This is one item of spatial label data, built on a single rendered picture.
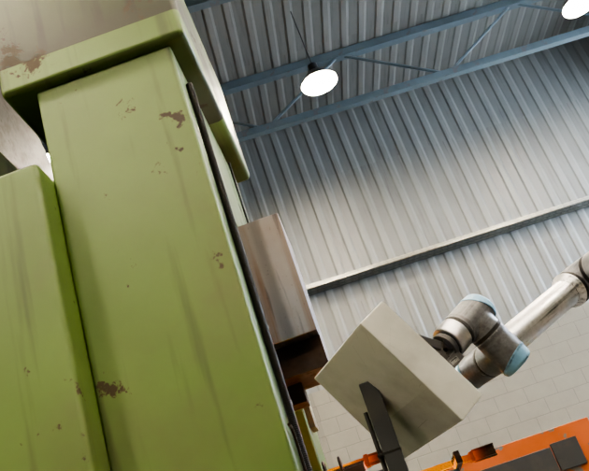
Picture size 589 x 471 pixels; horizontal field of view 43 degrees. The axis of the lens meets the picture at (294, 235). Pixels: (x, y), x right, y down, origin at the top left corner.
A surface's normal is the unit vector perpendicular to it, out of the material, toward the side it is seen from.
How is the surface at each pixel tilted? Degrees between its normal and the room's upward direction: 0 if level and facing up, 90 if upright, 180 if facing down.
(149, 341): 90
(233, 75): 180
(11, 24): 90
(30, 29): 90
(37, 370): 90
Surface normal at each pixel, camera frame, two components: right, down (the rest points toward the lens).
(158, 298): -0.15, -0.39
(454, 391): 0.26, -0.50
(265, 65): 0.29, 0.86
